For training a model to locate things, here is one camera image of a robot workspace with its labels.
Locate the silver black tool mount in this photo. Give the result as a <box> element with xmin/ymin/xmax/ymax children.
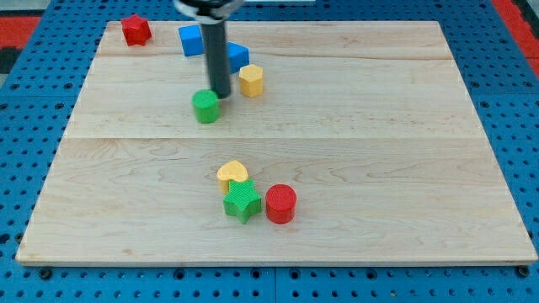
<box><xmin>173</xmin><ymin>0</ymin><xmax>244</xmax><ymax>20</ymax></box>

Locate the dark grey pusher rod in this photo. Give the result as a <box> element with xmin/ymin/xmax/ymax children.
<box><xmin>201</xmin><ymin>21</ymin><xmax>232</xmax><ymax>99</ymax></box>

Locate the green cylinder block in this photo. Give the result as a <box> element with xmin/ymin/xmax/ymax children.
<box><xmin>192</xmin><ymin>89</ymin><xmax>220</xmax><ymax>124</ymax></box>

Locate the light wooden board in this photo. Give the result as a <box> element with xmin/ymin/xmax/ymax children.
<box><xmin>16</xmin><ymin>21</ymin><xmax>537</xmax><ymax>267</ymax></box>

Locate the blue cube block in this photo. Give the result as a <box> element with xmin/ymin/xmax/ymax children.
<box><xmin>179</xmin><ymin>24</ymin><xmax>204</xmax><ymax>56</ymax></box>

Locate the blue triangle block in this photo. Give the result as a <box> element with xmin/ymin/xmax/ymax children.
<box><xmin>227</xmin><ymin>41</ymin><xmax>250</xmax><ymax>74</ymax></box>

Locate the yellow hexagon block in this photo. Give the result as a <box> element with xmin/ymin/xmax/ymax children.
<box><xmin>238</xmin><ymin>64</ymin><xmax>264</xmax><ymax>98</ymax></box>

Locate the red star block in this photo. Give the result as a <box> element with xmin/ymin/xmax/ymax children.
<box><xmin>120</xmin><ymin>13</ymin><xmax>152</xmax><ymax>46</ymax></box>

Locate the yellow heart block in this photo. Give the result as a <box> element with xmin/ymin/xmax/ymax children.
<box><xmin>216</xmin><ymin>160</ymin><xmax>248</xmax><ymax>194</ymax></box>

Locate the green star block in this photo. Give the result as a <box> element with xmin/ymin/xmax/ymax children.
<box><xmin>223</xmin><ymin>179</ymin><xmax>262</xmax><ymax>224</ymax></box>

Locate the red cylinder block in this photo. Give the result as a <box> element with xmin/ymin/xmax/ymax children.
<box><xmin>265</xmin><ymin>183</ymin><xmax>297</xmax><ymax>224</ymax></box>

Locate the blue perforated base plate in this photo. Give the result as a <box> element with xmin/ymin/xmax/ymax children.
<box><xmin>1</xmin><ymin>1</ymin><xmax>538</xmax><ymax>302</ymax></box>

